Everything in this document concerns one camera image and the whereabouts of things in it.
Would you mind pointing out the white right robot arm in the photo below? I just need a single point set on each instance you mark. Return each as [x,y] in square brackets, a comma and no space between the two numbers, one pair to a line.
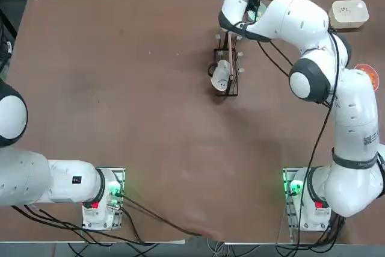
[300,22]

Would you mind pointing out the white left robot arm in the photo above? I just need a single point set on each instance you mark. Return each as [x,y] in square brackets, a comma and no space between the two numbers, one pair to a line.
[30,178]

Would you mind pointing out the green bowl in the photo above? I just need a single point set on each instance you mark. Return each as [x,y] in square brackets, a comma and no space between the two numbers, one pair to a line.
[262,9]

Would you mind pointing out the pink bowl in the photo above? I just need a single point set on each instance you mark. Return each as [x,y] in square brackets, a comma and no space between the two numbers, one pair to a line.
[362,66]

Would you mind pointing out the orange popcorn pile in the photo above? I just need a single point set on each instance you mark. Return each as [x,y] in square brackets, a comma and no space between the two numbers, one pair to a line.
[373,78]

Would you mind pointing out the white mug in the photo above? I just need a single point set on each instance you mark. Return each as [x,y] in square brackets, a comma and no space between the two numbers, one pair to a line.
[222,76]

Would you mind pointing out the beige rectangular lidded box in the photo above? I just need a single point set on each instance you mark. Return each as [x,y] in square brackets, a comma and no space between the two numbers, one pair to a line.
[349,13]

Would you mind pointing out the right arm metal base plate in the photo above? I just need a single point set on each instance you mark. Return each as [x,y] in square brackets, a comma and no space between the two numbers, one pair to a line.
[287,215]

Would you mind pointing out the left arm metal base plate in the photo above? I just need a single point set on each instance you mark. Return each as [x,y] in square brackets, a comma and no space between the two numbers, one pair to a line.
[120,174]

